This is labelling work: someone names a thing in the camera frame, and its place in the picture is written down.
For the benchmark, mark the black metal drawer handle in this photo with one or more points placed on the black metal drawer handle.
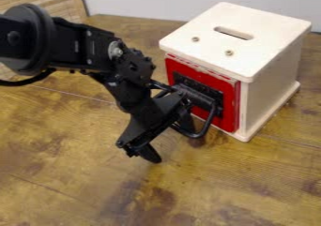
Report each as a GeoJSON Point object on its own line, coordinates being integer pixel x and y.
{"type": "Point", "coordinates": [196, 99]}

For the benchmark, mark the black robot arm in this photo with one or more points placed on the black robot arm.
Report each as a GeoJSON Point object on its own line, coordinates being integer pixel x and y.
{"type": "Point", "coordinates": [41, 44]}

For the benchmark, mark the white wooden box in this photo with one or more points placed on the white wooden box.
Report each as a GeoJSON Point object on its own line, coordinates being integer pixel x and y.
{"type": "Point", "coordinates": [243, 51]}

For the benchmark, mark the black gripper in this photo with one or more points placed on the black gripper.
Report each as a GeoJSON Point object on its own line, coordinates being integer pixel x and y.
{"type": "Point", "coordinates": [153, 105]}

